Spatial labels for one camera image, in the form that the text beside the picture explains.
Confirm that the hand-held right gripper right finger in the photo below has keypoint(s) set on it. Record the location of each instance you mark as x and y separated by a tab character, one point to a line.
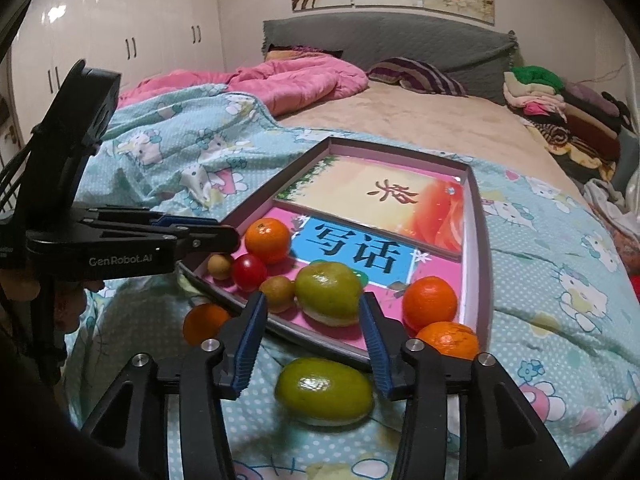
372	340

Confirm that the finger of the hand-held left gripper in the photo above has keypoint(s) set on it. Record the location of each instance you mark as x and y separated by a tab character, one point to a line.
175	221
215	240

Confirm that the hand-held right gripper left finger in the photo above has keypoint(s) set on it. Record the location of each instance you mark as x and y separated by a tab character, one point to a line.
250	340

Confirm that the small beige round fruit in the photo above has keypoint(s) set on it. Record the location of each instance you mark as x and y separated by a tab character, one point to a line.
220	266

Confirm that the red tomato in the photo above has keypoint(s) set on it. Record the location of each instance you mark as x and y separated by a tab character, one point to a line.
248	271

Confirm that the small green brown fruit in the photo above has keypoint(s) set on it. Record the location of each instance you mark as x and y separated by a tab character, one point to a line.
277	294

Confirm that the large green fruit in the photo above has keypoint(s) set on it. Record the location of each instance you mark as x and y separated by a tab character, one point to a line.
327	296
324	392

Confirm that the shallow grey cardboard box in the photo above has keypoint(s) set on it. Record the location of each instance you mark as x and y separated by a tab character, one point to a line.
482	260

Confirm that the person's left hand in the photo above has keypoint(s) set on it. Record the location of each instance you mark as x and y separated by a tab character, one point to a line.
72	310

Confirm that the large orange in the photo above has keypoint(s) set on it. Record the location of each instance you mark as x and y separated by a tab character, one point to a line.
267	240

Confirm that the pink book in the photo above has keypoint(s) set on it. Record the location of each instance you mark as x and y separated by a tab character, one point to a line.
437	265

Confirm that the yellow orange book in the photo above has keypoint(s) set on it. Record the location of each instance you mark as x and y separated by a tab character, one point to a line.
350	185

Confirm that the cat printed light blue blanket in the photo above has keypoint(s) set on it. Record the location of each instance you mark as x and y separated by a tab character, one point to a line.
525	260

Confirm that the pink quilt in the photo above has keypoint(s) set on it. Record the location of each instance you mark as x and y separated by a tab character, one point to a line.
300	80

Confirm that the brown floral pillow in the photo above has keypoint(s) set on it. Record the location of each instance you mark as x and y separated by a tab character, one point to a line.
300	51

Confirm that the white wardrobe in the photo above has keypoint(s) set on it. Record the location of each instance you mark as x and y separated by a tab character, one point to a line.
150	10

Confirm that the beige bed sheet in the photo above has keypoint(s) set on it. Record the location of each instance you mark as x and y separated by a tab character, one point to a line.
425	120

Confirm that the purple striped pillow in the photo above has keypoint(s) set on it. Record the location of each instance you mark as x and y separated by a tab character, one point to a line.
415	75

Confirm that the grey headboard cover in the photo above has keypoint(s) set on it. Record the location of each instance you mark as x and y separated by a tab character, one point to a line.
400	40

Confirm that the white crumpled cloth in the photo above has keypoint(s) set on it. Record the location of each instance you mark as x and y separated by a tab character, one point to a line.
607	200

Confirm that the pile of folded clothes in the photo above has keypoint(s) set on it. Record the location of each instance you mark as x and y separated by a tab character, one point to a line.
550	125

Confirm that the grey blue cushion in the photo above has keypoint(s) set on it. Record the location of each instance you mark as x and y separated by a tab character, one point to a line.
627	165

